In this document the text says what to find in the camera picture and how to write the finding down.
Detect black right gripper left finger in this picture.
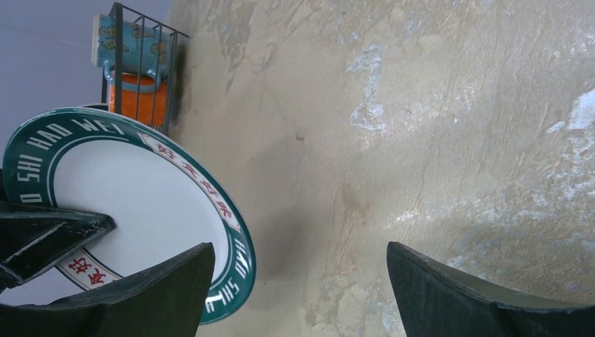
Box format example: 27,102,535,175
1,243,215,336

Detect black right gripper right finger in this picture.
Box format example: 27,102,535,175
387,242,594,336

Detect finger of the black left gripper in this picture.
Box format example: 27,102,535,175
1,184,116,291

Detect green rim lettered plate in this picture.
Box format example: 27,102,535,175
2,107,256,324

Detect blue butterfly mug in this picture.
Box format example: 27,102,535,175
91,14,172,93

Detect black wire dish rack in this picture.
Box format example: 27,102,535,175
91,2,186,134

